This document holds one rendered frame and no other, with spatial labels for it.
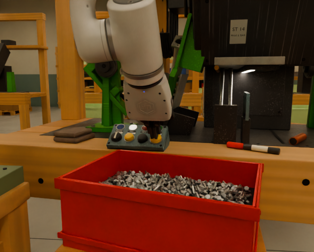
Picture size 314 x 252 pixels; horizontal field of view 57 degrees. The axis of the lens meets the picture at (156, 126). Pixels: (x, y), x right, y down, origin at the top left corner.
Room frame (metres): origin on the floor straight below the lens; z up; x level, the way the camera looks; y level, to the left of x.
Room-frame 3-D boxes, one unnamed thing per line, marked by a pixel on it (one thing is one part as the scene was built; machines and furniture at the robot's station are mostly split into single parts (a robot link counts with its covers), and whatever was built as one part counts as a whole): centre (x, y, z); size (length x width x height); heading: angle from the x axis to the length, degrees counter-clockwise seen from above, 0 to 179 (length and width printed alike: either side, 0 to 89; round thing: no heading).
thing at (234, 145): (0.71, -0.24, 0.91); 0.13 x 0.02 x 0.02; 55
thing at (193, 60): (0.96, -0.12, 1.17); 0.13 x 0.12 x 0.20; 78
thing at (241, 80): (1.12, -0.34, 1.07); 0.30 x 0.18 x 0.34; 78
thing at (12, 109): (9.21, 4.63, 0.22); 1.20 x 0.81 x 0.44; 178
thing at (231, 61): (0.89, -0.26, 1.11); 0.39 x 0.16 x 0.03; 168
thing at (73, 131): (0.85, 0.24, 0.91); 0.10 x 0.08 x 0.03; 159
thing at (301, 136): (0.81, -0.40, 0.91); 0.09 x 0.02 x 0.02; 139
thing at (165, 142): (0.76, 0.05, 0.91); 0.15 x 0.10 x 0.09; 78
